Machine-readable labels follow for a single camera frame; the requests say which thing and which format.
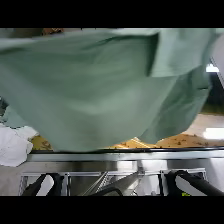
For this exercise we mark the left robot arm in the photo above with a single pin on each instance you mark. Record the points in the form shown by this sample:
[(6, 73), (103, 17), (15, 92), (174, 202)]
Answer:
[(50, 185)]

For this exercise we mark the pale green garment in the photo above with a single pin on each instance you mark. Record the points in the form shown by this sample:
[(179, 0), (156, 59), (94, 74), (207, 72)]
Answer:
[(11, 118)]

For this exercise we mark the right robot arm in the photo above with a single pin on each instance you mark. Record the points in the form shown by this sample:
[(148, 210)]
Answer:
[(193, 183)]

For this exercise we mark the silver frame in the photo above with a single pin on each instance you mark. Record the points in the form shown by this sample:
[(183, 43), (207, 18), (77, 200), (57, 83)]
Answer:
[(100, 166)]

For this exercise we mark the green T-shirt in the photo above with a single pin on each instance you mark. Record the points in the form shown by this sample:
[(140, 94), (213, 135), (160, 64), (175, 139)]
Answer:
[(86, 90)]

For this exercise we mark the white garment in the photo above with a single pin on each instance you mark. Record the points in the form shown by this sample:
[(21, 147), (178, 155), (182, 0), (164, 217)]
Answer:
[(11, 146)]

